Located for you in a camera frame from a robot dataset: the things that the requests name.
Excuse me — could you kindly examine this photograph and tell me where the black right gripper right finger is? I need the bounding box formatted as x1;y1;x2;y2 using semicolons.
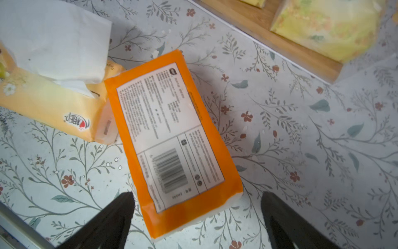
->
261;192;339;249

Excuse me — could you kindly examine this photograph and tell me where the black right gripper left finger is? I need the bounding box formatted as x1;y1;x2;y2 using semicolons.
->
57;192;135;249

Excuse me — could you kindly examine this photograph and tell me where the yellow tissue pack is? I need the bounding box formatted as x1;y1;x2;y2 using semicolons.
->
1;1;123;145

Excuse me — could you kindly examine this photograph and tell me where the green tissue pack right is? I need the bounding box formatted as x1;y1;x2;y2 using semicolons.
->
271;0;387;63

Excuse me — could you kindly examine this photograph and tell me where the white wire wooden shelf rack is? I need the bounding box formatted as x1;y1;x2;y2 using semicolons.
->
194;0;398;85

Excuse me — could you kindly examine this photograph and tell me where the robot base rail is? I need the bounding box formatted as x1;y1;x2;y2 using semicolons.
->
1;203;55;249

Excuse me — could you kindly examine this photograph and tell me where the orange tissue pack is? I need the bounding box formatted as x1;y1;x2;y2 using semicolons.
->
105;50;244;241

